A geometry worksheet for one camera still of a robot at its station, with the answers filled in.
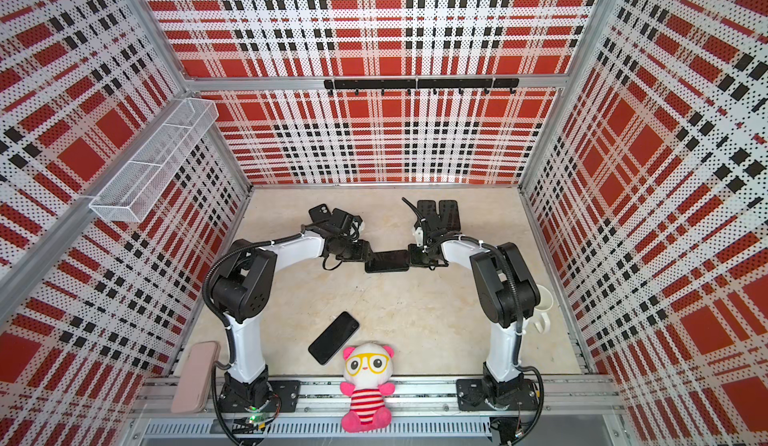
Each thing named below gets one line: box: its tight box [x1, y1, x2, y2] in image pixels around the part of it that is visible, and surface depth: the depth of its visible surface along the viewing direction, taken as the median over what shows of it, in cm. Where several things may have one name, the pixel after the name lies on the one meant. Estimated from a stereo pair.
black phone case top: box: [308, 203, 332, 223], surface depth 117 cm
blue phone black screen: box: [308, 311, 360, 366], surface depth 84 cm
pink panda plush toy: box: [340, 342, 395, 433], surface depth 72 cm
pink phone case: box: [171, 341, 220, 414], surface depth 77 cm
